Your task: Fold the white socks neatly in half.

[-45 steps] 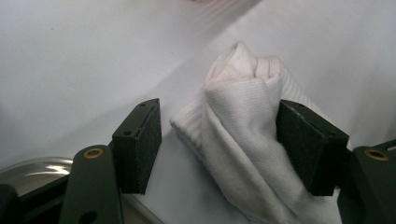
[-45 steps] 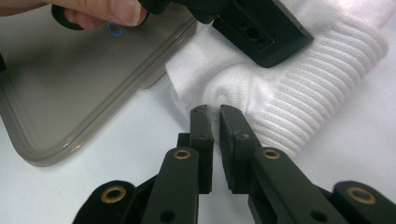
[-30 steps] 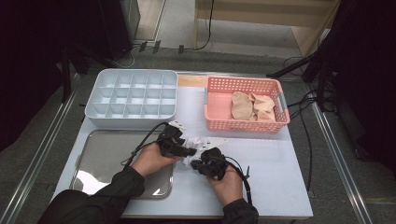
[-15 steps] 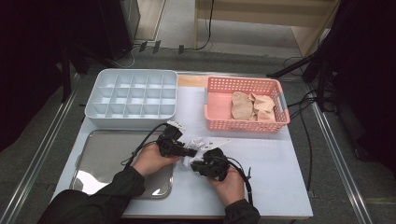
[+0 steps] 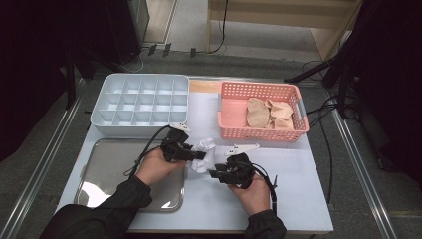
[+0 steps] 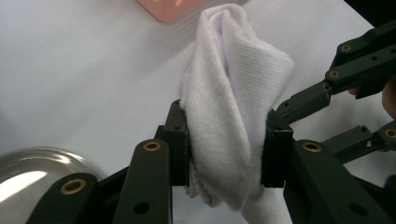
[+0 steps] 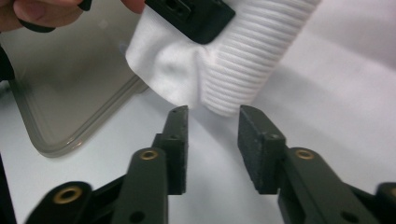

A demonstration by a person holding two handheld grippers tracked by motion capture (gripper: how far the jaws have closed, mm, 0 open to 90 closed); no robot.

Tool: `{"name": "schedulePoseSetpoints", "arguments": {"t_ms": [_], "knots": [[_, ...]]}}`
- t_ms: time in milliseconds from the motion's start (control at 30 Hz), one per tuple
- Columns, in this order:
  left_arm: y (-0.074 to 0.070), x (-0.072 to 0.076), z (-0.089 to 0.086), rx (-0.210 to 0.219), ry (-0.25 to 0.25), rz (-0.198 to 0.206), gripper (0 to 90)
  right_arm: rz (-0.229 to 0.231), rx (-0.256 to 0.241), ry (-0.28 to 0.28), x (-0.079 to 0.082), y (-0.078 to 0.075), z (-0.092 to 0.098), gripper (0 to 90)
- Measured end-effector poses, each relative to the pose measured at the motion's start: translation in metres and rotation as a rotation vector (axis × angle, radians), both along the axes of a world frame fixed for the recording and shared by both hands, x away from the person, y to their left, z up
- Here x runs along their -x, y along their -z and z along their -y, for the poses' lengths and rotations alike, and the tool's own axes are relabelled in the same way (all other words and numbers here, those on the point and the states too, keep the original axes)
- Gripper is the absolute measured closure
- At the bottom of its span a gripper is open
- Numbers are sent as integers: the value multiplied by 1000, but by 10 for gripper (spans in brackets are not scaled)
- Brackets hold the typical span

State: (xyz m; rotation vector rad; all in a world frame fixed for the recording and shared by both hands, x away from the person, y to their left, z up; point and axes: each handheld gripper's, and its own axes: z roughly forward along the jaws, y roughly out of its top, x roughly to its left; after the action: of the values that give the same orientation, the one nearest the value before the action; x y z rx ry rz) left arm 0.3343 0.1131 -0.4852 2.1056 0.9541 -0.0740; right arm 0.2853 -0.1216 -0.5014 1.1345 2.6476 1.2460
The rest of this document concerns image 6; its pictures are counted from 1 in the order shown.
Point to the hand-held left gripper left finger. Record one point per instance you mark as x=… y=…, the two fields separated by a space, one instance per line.
x=149 y=180

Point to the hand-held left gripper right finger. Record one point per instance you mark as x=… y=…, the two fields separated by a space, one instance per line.
x=317 y=186

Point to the white sock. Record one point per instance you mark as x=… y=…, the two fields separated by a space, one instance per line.
x=233 y=140
x=222 y=37

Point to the translucent grey box lid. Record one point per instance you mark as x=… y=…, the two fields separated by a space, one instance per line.
x=31 y=168

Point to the pink plastic basket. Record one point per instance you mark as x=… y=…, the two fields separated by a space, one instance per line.
x=168 y=9

